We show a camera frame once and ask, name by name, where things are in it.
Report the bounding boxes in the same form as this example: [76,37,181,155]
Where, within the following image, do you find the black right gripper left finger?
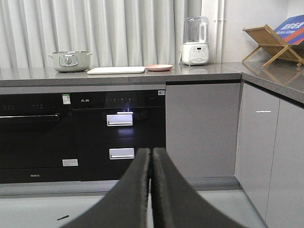
[62,148,151,228]

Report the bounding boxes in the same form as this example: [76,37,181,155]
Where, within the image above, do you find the cream bear serving tray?
[87,66,145,75]

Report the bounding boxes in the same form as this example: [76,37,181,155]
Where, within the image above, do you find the pink round plate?
[145,64,173,72]

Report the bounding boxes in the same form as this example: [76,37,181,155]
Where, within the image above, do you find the grey cabinet door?
[166,83,240,181]

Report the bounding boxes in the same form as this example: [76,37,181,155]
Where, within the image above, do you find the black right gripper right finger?
[152,147,242,228]

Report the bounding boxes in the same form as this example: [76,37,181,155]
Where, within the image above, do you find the white pleated curtain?
[0,0,202,68]

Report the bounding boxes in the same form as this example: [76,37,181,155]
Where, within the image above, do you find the wooden dish rack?
[242,24,304,67]

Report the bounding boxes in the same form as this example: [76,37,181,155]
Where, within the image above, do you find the black drawer sterilizer cabinet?
[71,90,166,181]

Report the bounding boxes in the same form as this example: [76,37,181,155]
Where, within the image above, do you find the pale green electric pot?
[47,51,93,72]

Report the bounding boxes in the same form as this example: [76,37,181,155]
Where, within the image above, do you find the black built-in dishwasher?
[0,93,80,183]

